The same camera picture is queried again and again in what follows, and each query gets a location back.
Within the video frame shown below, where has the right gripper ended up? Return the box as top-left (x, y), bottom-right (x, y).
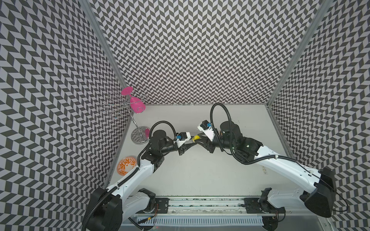
top-left (194, 128), bottom-right (235, 154)

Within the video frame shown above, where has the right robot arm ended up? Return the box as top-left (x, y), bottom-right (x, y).
top-left (198, 103), bottom-right (349, 218)

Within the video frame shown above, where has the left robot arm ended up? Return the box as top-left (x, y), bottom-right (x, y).
top-left (81, 121), bottom-right (194, 231)

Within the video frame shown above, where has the pink plastic wine glass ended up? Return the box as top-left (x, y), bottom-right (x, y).
top-left (121, 87), bottom-right (146, 114)

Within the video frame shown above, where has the orange patterned plate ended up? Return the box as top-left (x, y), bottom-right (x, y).
top-left (116, 156), bottom-right (137, 176)

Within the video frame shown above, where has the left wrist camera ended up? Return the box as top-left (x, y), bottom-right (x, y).
top-left (175, 132), bottom-right (191, 148)

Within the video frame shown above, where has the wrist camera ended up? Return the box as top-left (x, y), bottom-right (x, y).
top-left (198, 120), bottom-right (215, 141)
top-left (175, 132), bottom-right (191, 148)

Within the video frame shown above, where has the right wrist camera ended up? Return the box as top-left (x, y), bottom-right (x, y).
top-left (198, 120), bottom-right (215, 141)

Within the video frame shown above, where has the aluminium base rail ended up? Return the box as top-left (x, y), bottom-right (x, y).
top-left (122, 195), bottom-right (315, 219)

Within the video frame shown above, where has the chrome wire glass rack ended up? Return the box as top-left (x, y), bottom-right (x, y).
top-left (99, 94), bottom-right (149, 145)

